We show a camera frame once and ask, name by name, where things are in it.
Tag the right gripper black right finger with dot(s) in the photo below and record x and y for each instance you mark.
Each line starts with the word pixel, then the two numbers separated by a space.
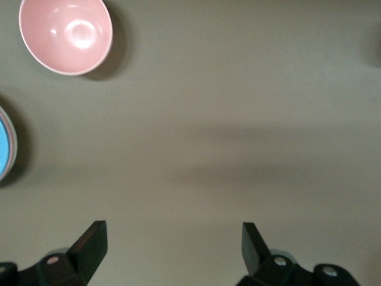
pixel 256 259

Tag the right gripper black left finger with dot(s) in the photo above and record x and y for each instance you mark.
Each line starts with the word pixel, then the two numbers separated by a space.
pixel 86 259

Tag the beige shallow plate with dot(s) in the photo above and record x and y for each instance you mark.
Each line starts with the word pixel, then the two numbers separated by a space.
pixel 15 146

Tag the small pink bowl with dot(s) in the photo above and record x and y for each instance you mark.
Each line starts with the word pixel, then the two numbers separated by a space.
pixel 65 35

